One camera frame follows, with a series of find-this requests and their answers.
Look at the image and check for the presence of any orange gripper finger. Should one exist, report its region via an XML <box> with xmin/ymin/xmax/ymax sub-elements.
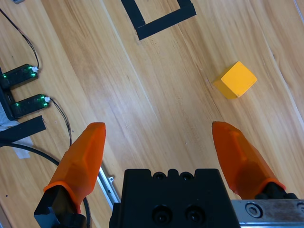
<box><xmin>34</xmin><ymin>122</ymin><xmax>106</xmax><ymax>228</ymax></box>
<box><xmin>211</xmin><ymin>121</ymin><xmax>297</xmax><ymax>200</ymax></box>

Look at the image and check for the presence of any yellow wooden cube block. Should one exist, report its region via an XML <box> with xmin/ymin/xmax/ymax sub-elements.
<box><xmin>212</xmin><ymin>61</ymin><xmax>258</xmax><ymax>100</ymax></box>

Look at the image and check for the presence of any black tape strip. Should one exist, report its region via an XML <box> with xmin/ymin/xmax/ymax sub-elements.
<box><xmin>0</xmin><ymin>115</ymin><xmax>47</xmax><ymax>144</ymax></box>

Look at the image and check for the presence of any black dongle with green lights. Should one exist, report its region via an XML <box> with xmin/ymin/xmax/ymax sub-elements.
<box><xmin>9</xmin><ymin>94</ymin><xmax>51</xmax><ymax>119</ymax></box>
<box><xmin>0</xmin><ymin>63</ymin><xmax>39</xmax><ymax>90</ymax></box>

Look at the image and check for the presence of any black usb hub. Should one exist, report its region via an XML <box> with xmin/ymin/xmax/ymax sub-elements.
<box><xmin>0</xmin><ymin>67</ymin><xmax>15</xmax><ymax>121</ymax></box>

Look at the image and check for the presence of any black tape rectangle outline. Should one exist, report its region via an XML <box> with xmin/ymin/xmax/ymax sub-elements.
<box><xmin>120</xmin><ymin>0</ymin><xmax>197</xmax><ymax>40</ymax></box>

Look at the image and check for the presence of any silver aluminium bracket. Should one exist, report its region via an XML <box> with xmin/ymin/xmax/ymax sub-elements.
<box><xmin>96</xmin><ymin>166</ymin><xmax>122</xmax><ymax>210</ymax></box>

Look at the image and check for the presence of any thin black wire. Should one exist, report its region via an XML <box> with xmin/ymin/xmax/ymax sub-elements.
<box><xmin>45</xmin><ymin>96</ymin><xmax>73</xmax><ymax>146</ymax></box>
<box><xmin>0</xmin><ymin>8</ymin><xmax>40</xmax><ymax>72</ymax></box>

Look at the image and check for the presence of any thick black cable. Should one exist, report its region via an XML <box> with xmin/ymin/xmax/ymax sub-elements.
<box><xmin>0</xmin><ymin>142</ymin><xmax>91</xmax><ymax>228</ymax></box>

